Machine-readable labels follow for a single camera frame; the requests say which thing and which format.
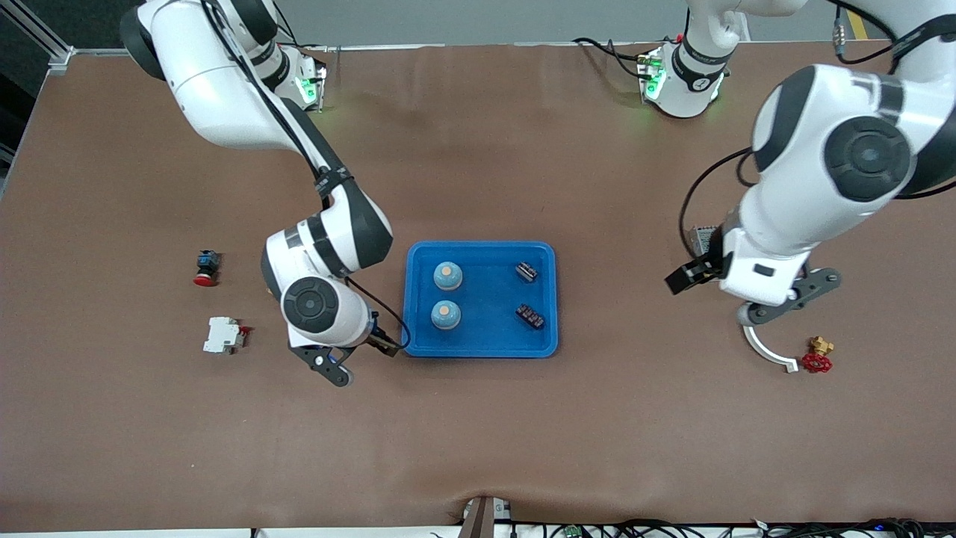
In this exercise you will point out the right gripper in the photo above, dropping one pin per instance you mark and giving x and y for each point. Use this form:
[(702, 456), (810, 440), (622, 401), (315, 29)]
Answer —
[(376, 337)]

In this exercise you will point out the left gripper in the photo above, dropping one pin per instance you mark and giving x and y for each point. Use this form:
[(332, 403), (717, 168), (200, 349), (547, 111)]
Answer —
[(703, 266)]

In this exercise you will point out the blue bell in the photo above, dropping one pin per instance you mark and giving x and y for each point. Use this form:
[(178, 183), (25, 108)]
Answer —
[(447, 276), (445, 314)]

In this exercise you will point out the large brown electrolytic capacitor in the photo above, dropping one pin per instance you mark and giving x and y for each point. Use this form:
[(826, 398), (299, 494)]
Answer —
[(530, 317)]

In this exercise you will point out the small black connector block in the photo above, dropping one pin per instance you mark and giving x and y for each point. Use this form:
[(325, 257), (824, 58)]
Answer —
[(527, 271)]

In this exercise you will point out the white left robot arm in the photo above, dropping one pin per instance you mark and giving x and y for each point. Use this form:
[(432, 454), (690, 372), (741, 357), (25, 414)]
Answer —
[(844, 164)]

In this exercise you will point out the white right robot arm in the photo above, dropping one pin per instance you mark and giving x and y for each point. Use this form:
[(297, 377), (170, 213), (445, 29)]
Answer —
[(216, 90)]

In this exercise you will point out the blue plastic tray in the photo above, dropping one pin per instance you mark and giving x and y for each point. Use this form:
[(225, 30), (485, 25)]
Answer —
[(485, 344)]

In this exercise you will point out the metal mesh power supply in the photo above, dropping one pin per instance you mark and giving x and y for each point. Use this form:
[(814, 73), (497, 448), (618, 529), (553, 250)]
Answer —
[(702, 239)]

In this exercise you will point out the white circuit breaker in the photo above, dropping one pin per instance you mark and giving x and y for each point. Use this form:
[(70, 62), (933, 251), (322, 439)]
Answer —
[(222, 336)]

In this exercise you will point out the red button with blue body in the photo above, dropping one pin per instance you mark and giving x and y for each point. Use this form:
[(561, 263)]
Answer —
[(207, 267)]

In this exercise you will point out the white curved plastic bracket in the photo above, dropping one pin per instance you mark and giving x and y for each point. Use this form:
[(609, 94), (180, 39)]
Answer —
[(762, 351)]

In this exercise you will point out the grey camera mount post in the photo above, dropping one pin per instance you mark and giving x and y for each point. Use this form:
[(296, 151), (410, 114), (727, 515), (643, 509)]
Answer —
[(482, 517)]

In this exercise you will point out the aluminium frame post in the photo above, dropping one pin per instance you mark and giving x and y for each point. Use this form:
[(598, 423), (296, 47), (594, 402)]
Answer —
[(45, 41)]

